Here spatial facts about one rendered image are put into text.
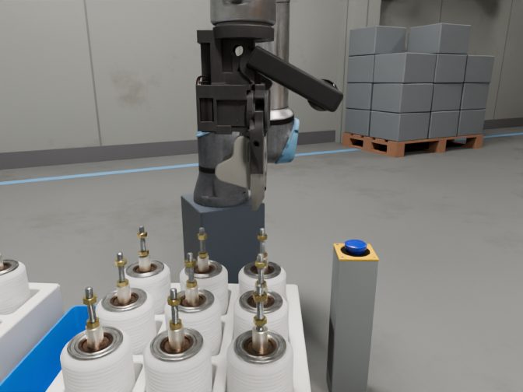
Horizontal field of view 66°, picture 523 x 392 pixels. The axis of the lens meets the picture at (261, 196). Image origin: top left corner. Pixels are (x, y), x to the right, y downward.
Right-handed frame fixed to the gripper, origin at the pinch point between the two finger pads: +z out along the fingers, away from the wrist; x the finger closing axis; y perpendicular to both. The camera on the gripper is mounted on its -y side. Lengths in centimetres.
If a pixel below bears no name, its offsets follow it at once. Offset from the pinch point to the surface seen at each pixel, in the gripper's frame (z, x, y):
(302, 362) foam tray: 29.4, -5.4, -6.2
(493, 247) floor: 47, -98, -82
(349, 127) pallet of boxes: 29, -337, -59
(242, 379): 24.3, 4.8, 2.2
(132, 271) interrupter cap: 22.0, -20.5, 27.0
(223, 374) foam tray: 29.4, -1.9, 5.9
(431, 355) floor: 47, -32, -37
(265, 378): 23.7, 5.1, -1.0
